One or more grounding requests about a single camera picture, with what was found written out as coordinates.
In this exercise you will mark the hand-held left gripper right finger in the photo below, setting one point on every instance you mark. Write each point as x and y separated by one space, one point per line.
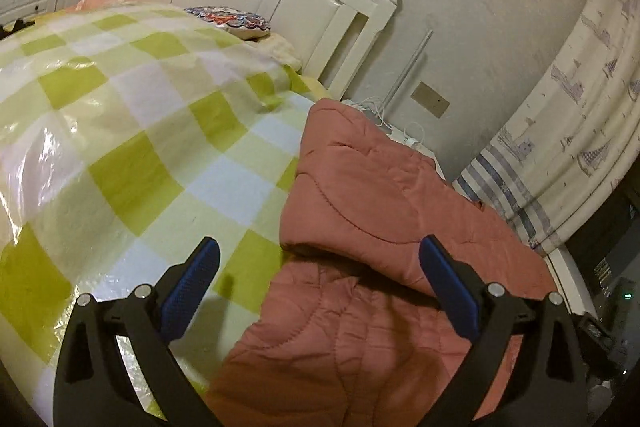
450 287

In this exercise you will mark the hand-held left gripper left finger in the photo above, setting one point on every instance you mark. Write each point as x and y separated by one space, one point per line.
190 292

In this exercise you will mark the pink quilted blanket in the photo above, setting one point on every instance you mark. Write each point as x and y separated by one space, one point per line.
350 187

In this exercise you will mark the green checked blanket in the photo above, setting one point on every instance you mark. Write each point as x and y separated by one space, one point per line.
150 107

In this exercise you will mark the thin white rod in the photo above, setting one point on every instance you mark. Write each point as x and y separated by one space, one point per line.
407 74

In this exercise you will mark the white printed curtain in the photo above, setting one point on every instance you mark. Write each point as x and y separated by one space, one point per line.
575 107

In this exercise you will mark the pale yellow pillow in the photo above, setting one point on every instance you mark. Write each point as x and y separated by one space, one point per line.
280 52

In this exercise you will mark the patterned round pillow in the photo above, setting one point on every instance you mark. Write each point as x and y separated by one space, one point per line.
235 21

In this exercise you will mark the beige wall socket plate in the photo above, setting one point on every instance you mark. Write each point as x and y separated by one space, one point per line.
430 99

